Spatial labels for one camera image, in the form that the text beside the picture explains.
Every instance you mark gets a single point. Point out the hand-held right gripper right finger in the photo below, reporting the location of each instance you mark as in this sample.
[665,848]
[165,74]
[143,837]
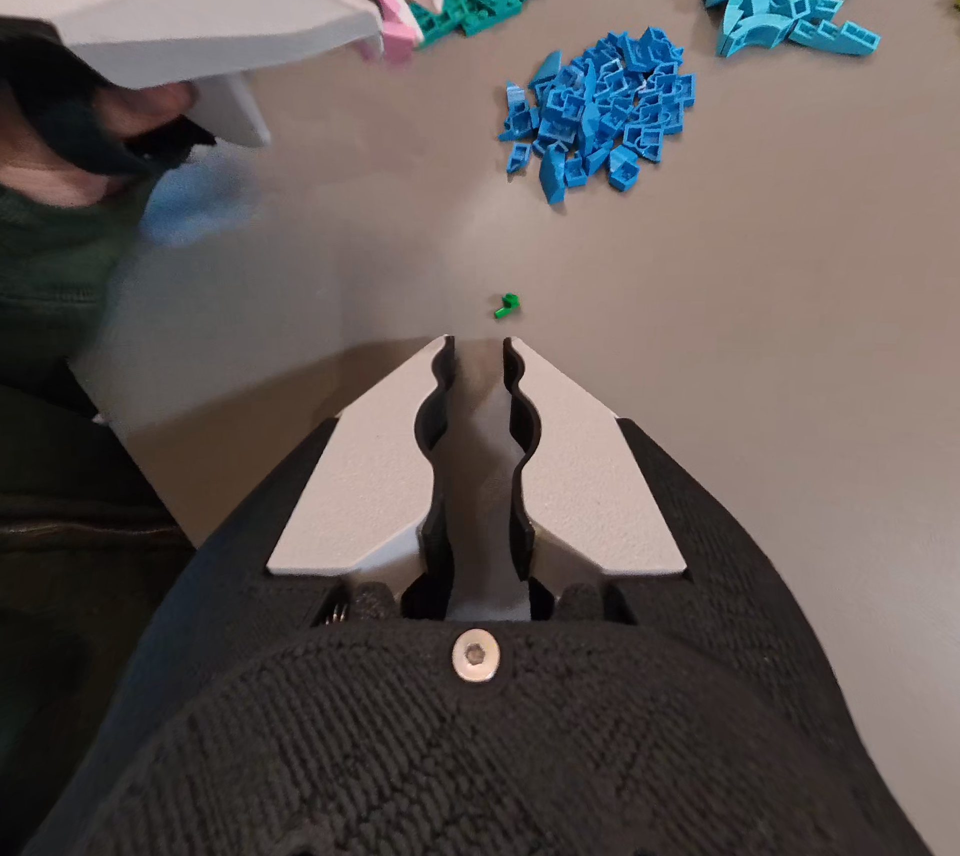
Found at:
[600,496]

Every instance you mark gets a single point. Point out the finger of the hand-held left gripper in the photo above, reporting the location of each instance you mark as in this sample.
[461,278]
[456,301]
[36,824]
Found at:
[195,9]
[232,110]

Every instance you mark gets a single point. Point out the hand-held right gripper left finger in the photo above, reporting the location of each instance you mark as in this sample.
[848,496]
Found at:
[352,496]

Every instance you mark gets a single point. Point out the small bright green lego piece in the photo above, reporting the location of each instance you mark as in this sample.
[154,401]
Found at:
[508,305]

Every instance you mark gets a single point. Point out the person's left forearm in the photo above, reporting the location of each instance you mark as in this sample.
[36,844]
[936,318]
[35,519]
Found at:
[60,271]

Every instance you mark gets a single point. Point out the person's left hand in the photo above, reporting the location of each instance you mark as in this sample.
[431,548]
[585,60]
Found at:
[150,106]

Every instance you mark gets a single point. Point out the person's green jacket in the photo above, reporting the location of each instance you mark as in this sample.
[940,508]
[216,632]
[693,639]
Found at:
[75,534]

